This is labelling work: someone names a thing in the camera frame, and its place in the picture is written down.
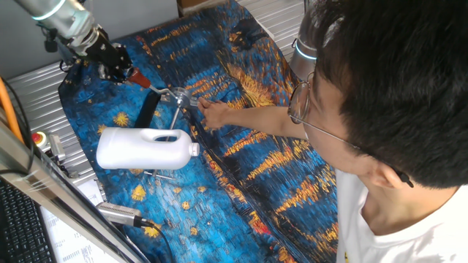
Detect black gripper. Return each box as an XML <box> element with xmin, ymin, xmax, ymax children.
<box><xmin>85</xmin><ymin>31</ymin><xmax>134</xmax><ymax>84</ymax></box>

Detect metal lever with red handle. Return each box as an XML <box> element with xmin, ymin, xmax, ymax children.
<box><xmin>127</xmin><ymin>67</ymin><xmax>201</xmax><ymax>110</ymax></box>

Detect white plastic jug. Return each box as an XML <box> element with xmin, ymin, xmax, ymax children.
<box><xmin>96</xmin><ymin>126</ymin><xmax>201</xmax><ymax>171</ymax></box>

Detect bare forearm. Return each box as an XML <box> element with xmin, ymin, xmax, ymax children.
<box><xmin>226</xmin><ymin>104</ymin><xmax>309</xmax><ymax>140</ymax></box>

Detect bare right hand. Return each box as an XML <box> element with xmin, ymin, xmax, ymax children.
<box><xmin>197</xmin><ymin>96</ymin><xmax>233</xmax><ymax>130</ymax></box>

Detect thin metal rod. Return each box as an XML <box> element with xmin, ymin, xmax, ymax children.
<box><xmin>143</xmin><ymin>107</ymin><xmax>183</xmax><ymax>180</ymax></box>

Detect red emergency stop button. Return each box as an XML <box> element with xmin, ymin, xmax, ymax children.
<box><xmin>31</xmin><ymin>131</ymin><xmax>67</xmax><ymax>162</ymax></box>

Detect orange tube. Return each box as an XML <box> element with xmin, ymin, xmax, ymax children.
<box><xmin>0</xmin><ymin>76</ymin><xmax>25</xmax><ymax>143</ymax></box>

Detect starry night painted cloth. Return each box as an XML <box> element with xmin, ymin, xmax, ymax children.
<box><xmin>58</xmin><ymin>0</ymin><xmax>339</xmax><ymax>263</ymax></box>

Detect printed paper sheet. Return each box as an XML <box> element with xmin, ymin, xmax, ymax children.
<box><xmin>38</xmin><ymin>178</ymin><xmax>121</xmax><ymax>263</ymax></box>

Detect black keyboard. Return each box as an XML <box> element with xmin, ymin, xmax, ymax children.
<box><xmin>0</xmin><ymin>178</ymin><xmax>58</xmax><ymax>263</ymax></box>

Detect thin metal framed glasses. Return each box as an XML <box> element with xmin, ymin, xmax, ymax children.
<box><xmin>287</xmin><ymin>71</ymin><xmax>415</xmax><ymax>189</ymax></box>

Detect person head with black hair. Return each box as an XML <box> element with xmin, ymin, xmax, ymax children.
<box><xmin>298</xmin><ymin>0</ymin><xmax>468</xmax><ymax>237</ymax></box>

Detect black cable connector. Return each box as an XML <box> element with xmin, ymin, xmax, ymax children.
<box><xmin>43</xmin><ymin>28</ymin><xmax>59</xmax><ymax>53</ymax></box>

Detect thin black cable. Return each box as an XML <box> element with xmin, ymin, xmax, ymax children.
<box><xmin>0</xmin><ymin>76</ymin><xmax>37</xmax><ymax>177</ymax></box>

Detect aluminium frame bar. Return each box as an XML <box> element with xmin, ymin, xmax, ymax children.
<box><xmin>0</xmin><ymin>120</ymin><xmax>147</xmax><ymax>263</ymax></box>

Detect black camera cable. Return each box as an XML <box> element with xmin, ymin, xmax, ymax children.
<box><xmin>144</xmin><ymin>218</ymin><xmax>175</xmax><ymax>263</ymax></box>

